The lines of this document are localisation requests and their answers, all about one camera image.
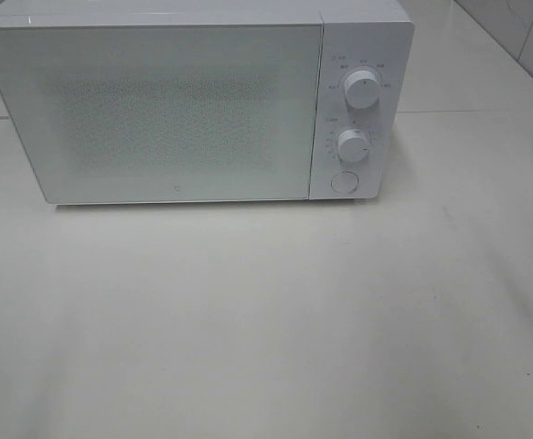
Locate round white door button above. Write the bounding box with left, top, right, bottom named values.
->
left=331, top=171, right=359, bottom=194

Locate white microwave knob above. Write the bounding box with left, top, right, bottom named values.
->
left=337, top=129, right=371, bottom=163
left=343, top=67, right=381, bottom=110

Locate white microwave door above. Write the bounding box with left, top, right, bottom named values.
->
left=0, top=25, right=322, bottom=205

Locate white microwave oven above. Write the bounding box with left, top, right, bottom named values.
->
left=0, top=1, right=415, bottom=205

